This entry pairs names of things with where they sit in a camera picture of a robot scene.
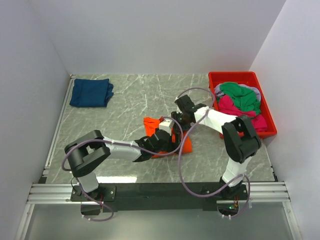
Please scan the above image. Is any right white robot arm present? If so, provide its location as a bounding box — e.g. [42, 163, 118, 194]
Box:
[175, 95, 262, 200]

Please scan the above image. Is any aluminium frame rail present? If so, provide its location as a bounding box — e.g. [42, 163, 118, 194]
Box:
[14, 74, 76, 240]

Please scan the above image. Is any orange t shirt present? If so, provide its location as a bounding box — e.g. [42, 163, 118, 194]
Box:
[143, 116, 193, 159]

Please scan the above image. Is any lavender t shirt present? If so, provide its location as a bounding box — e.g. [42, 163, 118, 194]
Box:
[214, 83, 262, 101]

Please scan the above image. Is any red plastic bin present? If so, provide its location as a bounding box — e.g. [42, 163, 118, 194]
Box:
[208, 71, 277, 139]

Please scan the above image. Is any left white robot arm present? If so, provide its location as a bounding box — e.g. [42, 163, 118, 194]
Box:
[64, 120, 184, 201]

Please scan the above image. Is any magenta t shirt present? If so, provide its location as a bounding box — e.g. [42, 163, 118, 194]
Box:
[217, 95, 268, 132]

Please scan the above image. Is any black base beam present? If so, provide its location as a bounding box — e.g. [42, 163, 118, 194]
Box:
[70, 182, 248, 212]

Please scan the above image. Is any green t shirt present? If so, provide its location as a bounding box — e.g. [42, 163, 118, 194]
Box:
[218, 82, 257, 102]

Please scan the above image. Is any folded blue t shirt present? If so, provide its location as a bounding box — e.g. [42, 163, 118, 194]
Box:
[69, 78, 114, 108]

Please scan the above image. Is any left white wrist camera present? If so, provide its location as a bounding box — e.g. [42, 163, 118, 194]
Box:
[158, 118, 175, 134]

